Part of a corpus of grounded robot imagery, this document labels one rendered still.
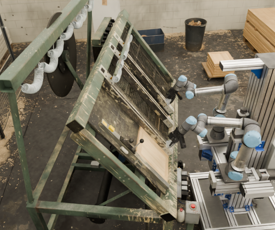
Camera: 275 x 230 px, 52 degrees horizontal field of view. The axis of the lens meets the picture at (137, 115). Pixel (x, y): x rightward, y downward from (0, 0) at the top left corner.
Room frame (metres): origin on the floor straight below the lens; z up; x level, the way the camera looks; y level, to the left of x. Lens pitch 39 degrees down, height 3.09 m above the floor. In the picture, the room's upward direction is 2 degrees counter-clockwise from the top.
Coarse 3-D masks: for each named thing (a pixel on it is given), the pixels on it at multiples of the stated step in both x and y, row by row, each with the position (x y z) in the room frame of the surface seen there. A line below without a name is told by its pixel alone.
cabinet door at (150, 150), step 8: (144, 136) 2.00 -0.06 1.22; (144, 144) 1.90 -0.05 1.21; (152, 144) 1.99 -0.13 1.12; (144, 152) 1.81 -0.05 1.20; (152, 152) 1.89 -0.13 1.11; (160, 152) 1.98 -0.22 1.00; (152, 160) 1.80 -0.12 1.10; (160, 160) 1.89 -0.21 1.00; (168, 160) 1.97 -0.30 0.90; (160, 168) 1.79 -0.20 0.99
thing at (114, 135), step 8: (104, 120) 1.74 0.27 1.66; (104, 128) 1.69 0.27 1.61; (112, 136) 1.68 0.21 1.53; (120, 144) 1.68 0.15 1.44; (128, 152) 1.67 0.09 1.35; (136, 152) 1.70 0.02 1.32; (144, 160) 1.69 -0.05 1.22; (144, 168) 1.65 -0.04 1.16; (152, 168) 1.68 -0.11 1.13; (152, 176) 1.64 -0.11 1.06; (160, 176) 1.67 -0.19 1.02; (160, 184) 1.63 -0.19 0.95; (168, 184) 1.65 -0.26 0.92
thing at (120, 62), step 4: (128, 32) 2.81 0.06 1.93; (128, 36) 2.71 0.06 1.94; (124, 44) 2.53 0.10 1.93; (128, 44) 2.68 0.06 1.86; (124, 48) 2.44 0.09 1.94; (124, 52) 2.51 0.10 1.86; (120, 56) 2.29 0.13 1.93; (124, 56) 2.53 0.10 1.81; (120, 60) 2.21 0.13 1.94; (120, 64) 2.34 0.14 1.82; (116, 68) 2.06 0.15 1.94; (116, 72) 2.01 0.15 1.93; (116, 76) 2.07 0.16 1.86; (120, 76) 2.12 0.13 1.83; (112, 80) 2.06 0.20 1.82; (116, 80) 2.09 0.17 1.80
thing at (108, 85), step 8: (104, 72) 2.16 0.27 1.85; (120, 72) 2.13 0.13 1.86; (104, 80) 2.12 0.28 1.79; (104, 88) 2.12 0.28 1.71; (112, 88) 2.12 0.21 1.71; (112, 96) 2.12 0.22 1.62; (120, 96) 2.11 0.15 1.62; (120, 104) 2.11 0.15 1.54; (128, 104) 2.12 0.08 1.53; (128, 112) 2.10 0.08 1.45; (136, 112) 2.12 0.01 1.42; (136, 120) 2.09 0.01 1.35; (144, 120) 2.11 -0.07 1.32; (144, 128) 2.08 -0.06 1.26; (152, 128) 2.11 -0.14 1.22; (152, 136) 2.06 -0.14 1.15; (160, 136) 2.11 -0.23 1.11; (160, 144) 2.05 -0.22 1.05; (168, 152) 2.04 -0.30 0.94
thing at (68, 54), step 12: (60, 12) 2.66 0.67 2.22; (48, 24) 2.36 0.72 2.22; (72, 36) 2.84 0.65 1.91; (72, 48) 2.78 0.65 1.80; (48, 60) 2.20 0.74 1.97; (60, 60) 2.41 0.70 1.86; (72, 60) 2.72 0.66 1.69; (60, 72) 2.37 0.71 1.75; (60, 84) 2.31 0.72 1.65; (72, 84) 2.59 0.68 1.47; (60, 96) 2.25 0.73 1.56
